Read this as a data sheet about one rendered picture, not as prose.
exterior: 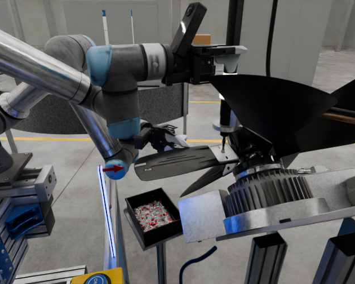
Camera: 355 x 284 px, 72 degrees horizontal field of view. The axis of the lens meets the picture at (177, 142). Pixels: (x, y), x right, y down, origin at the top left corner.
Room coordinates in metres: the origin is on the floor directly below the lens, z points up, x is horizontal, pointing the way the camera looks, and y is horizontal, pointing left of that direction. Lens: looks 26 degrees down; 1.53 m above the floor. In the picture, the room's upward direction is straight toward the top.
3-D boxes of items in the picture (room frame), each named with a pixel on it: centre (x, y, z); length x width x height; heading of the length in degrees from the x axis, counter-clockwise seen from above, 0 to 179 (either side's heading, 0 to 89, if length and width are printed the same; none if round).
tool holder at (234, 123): (0.62, -0.14, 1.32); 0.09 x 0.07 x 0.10; 49
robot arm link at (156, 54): (0.54, 0.05, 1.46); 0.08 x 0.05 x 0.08; 24
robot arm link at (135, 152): (0.86, 0.20, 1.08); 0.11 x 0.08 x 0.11; 175
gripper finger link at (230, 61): (0.60, -0.13, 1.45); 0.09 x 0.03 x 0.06; 105
